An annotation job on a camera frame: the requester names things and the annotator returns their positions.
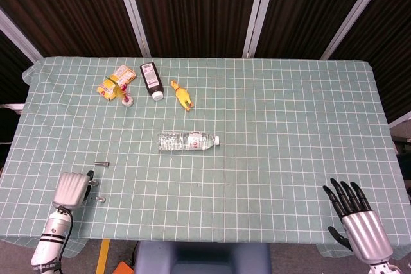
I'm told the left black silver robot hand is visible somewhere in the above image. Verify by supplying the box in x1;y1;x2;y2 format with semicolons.
51;169;97;210

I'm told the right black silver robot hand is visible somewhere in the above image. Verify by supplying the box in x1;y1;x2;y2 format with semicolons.
322;178;394;264

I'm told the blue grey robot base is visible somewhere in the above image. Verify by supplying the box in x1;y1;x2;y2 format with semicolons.
133;241;272;274

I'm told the yellow floor tape strip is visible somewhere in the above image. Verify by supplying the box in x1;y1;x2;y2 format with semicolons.
95;239;111;274

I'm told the orange box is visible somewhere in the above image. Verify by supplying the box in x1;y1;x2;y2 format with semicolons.
112;261;135;274

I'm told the dark equipment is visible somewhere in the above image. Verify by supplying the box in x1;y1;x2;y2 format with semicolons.
391;135;411;159

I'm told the yellow pink feather shuttlecock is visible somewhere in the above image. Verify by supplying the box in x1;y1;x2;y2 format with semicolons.
105;76;134;108

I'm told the clear plastic water bottle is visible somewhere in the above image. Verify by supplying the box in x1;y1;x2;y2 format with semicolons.
157;130;221;152

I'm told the yellow snack packet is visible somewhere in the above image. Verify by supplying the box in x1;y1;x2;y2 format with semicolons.
96;64;137;101

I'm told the green checked tablecloth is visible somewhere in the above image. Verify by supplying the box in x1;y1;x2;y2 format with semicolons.
0;56;411;261

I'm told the dark brown bottle white cap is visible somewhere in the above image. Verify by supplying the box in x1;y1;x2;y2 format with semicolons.
139;62;165;102

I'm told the yellow rubber chicken toy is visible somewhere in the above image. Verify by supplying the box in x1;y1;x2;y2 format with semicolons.
170;79;195;112

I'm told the black cable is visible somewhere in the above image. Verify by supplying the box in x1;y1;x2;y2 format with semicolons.
127;241;139;266

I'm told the white partition post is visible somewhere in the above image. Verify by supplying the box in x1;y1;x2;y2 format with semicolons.
387;110;411;129
110;0;152;58
320;0;398;60
0;10;42;62
242;0;280;59

